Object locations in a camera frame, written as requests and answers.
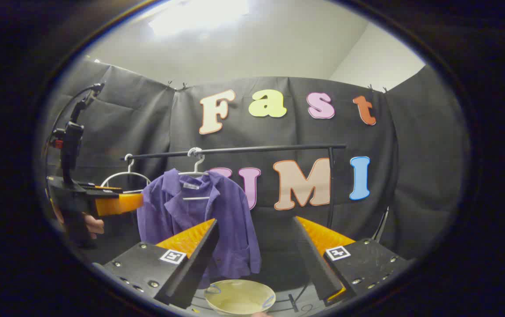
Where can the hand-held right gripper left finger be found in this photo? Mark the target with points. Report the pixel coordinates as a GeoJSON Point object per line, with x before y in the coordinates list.
{"type": "Point", "coordinates": [191, 273]}

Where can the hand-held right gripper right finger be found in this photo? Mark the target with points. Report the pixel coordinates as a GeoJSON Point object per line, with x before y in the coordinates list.
{"type": "Point", "coordinates": [318, 268]}

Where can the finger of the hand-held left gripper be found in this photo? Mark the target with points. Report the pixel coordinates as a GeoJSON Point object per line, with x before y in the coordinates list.
{"type": "Point", "coordinates": [118, 204]}
{"type": "Point", "coordinates": [103, 186]}

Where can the beige laundry hamper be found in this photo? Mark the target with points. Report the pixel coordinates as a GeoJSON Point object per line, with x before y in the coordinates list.
{"type": "Point", "coordinates": [239, 297]}

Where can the purple shirt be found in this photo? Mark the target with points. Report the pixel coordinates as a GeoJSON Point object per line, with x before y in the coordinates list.
{"type": "Point", "coordinates": [230, 211]}

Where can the white plastic hanger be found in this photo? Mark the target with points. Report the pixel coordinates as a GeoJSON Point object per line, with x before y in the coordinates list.
{"type": "Point", "coordinates": [196, 165]}
{"type": "Point", "coordinates": [125, 173]}

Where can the black clothes rack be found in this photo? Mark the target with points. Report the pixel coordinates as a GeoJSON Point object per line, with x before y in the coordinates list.
{"type": "Point", "coordinates": [257, 149]}

